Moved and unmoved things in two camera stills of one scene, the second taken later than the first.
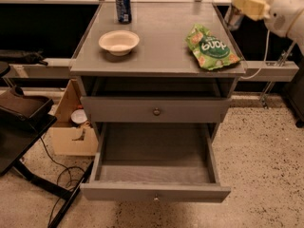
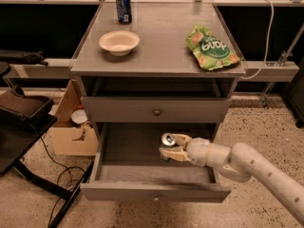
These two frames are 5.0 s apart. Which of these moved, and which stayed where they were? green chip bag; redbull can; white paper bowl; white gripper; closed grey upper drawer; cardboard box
Moved: white gripper; redbull can
Stayed: cardboard box; closed grey upper drawer; green chip bag; white paper bowl
